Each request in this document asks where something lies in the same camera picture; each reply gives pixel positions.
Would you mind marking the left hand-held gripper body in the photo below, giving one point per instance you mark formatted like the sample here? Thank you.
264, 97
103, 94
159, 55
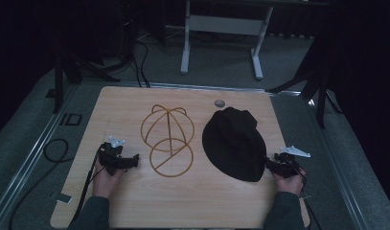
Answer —
111, 156

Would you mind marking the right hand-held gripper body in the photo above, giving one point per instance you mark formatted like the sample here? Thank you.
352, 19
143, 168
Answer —
286, 166

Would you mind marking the black bucket hat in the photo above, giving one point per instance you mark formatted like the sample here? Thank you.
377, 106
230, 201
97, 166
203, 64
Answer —
234, 143

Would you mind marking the person's right hand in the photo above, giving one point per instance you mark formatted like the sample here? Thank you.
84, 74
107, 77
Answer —
290, 185

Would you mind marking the person's left hand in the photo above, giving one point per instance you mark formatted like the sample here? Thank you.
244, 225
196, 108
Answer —
103, 183

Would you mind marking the grey round table grommet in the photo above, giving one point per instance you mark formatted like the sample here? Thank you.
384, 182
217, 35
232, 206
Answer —
219, 103

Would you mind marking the black tripod stand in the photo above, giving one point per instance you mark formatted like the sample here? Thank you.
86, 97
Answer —
320, 96
59, 83

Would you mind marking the aluminium floor rail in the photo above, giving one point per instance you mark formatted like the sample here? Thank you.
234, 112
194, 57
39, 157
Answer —
211, 87
339, 172
26, 163

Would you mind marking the white desk frame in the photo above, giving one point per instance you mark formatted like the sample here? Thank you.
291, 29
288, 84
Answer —
224, 25

